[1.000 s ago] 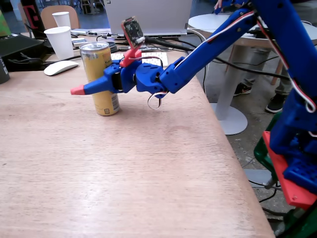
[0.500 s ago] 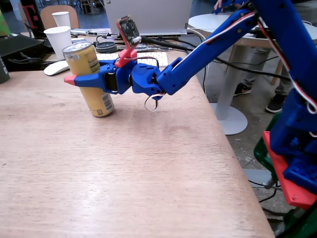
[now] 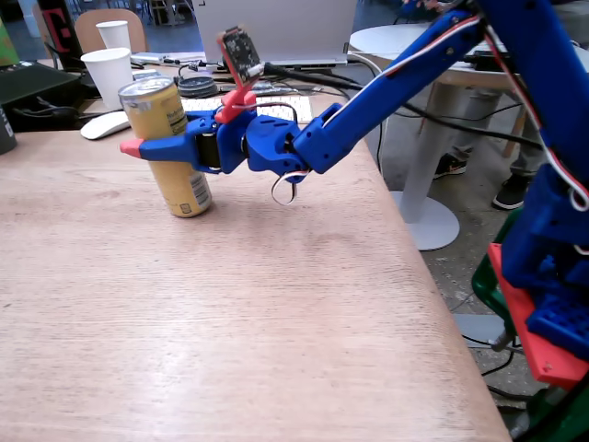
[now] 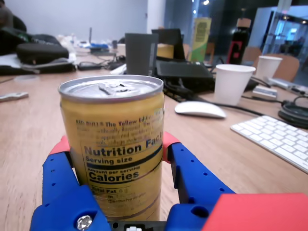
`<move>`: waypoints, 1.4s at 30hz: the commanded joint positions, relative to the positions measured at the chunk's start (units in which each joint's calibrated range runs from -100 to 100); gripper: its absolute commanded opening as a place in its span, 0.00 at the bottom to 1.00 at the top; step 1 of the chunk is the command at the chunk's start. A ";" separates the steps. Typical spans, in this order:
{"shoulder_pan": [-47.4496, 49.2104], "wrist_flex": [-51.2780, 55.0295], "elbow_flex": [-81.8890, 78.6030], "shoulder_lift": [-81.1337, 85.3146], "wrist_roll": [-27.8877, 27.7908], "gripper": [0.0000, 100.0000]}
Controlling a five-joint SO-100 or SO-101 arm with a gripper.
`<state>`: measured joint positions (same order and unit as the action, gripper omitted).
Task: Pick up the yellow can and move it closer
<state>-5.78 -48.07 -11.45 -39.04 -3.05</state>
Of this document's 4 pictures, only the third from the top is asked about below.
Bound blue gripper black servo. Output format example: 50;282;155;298
120;111;257;175

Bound yellow drink can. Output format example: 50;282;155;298
118;76;214;218

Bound black round stacked discs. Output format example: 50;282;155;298
177;76;220;99

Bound white computer mouse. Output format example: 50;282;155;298
80;110;133;141

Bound large white paper cup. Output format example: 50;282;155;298
80;47;134;111

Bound silver foil wrapper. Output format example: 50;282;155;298
250;81;300;97

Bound white keyboard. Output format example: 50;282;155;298
181;95;314;124

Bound small white paper cup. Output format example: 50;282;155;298
95;20;131;51

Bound wooden chair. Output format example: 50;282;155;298
73;8;149;54

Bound silver laptop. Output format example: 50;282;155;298
195;0;359;75

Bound black flat box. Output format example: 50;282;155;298
0;62;87;133

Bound black banner pink letter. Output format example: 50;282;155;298
36;0;87;70

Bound dark grey tumbler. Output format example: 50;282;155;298
0;105;18;157

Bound green poster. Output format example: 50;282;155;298
0;17;22;68

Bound black shoe orange mark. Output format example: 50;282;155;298
434;154;468;180

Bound black adapter block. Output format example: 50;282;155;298
464;48;510;70

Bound grey trouser leg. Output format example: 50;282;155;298
453;87;525;160
510;123;551;179

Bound plain black shoe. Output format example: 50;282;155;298
491;174;530;211

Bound green table clamp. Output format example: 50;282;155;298
471;209;589;442

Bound grey floor plate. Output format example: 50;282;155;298
453;314;507;346

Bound red wrist camera mount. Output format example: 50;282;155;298
214;84;258;124

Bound black cable coil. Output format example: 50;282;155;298
13;97;80;122

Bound thick black camera cable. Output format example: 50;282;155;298
261;62;547;151

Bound white charging cable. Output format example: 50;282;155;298
347;52;392;174

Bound white round pedestal table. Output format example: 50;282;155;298
348;22;589;252

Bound red white servo wire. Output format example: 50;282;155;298
271;13;589;257

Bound red base plate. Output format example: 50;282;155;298
487;242;589;392

